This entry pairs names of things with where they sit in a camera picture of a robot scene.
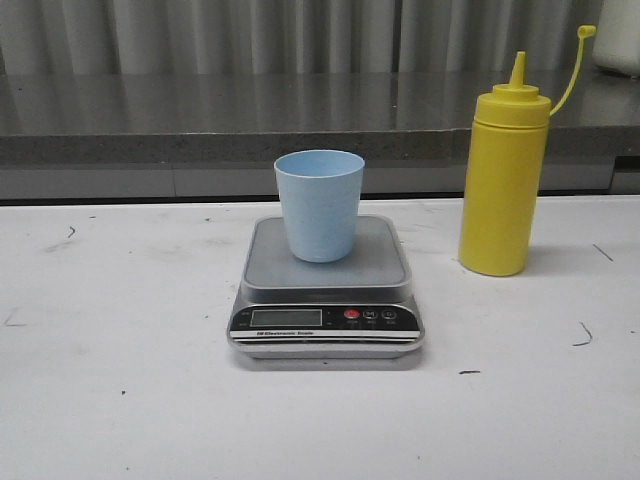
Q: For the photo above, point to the grey stone counter ledge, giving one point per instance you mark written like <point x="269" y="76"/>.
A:
<point x="181" y="137"/>

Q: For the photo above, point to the yellow squeeze bottle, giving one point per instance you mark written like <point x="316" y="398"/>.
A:
<point x="507" y="148"/>

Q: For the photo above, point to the white container on counter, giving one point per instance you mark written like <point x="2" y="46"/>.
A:
<point x="616" y="47"/>

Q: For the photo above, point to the silver digital kitchen scale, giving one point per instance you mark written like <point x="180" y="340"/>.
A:
<point x="360" y="307"/>

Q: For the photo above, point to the light blue plastic cup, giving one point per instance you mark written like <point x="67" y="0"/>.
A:
<point x="319" y="192"/>

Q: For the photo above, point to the white pleated curtain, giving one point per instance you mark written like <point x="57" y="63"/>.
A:
<point x="296" y="37"/>

